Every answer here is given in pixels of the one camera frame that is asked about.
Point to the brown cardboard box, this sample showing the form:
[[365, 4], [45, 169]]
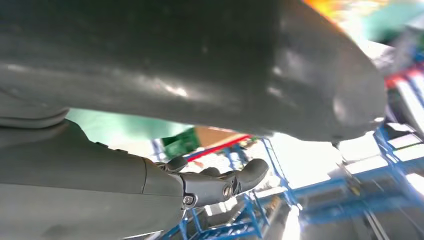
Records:
[[215, 137]]

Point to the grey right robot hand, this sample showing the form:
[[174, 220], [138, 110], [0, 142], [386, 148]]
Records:
[[198, 59]]

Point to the green printed bag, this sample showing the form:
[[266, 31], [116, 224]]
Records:
[[180, 144]]

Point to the blue metal rack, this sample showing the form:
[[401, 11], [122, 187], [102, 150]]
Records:
[[251, 218]]

